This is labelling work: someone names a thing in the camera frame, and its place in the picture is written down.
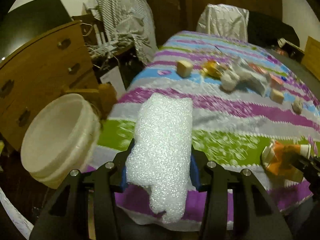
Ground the white bubble wrap piece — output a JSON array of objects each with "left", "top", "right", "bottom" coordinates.
[{"left": 125, "top": 93, "right": 193, "bottom": 224}]

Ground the small crumpled paper ball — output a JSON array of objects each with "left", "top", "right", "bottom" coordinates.
[{"left": 292, "top": 96, "right": 303, "bottom": 115}]

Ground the beige sponge cube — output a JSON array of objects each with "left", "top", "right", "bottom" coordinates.
[
  {"left": 176, "top": 60, "right": 194, "bottom": 78},
  {"left": 270, "top": 88, "right": 284, "bottom": 104}
]

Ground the light wooden furniture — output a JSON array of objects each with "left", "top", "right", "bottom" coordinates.
[{"left": 302, "top": 36, "right": 320, "bottom": 79}]

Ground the white wifi router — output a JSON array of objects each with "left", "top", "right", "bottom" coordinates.
[{"left": 84, "top": 24, "right": 118, "bottom": 59}]

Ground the red flat packet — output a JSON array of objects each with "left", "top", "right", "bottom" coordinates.
[{"left": 248, "top": 63, "right": 284, "bottom": 90}]

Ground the white plastic bucket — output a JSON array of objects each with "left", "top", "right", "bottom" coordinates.
[{"left": 21, "top": 94, "right": 100, "bottom": 189}]

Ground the white plastic snack bag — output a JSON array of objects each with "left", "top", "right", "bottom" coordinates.
[{"left": 232, "top": 58, "right": 269, "bottom": 97}]

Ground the black flat screen television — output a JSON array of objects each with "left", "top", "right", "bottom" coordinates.
[{"left": 1, "top": 0, "right": 72, "bottom": 61}]

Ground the brown wooden dresser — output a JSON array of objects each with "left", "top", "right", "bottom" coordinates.
[{"left": 1, "top": 21, "right": 98, "bottom": 150}]

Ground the white product box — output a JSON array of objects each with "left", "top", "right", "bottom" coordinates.
[{"left": 100, "top": 66, "right": 126, "bottom": 99}]

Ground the black bedding pile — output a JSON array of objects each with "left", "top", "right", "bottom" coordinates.
[{"left": 247, "top": 11, "right": 300, "bottom": 47}]

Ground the wooden chair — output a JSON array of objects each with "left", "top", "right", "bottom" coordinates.
[{"left": 61, "top": 83, "right": 118, "bottom": 120}]

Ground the grey striped hanging cloth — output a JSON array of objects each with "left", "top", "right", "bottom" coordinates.
[{"left": 85, "top": 0, "right": 158, "bottom": 64}]

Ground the colourful striped bedspread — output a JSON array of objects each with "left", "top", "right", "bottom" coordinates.
[{"left": 89, "top": 31, "right": 319, "bottom": 211}]

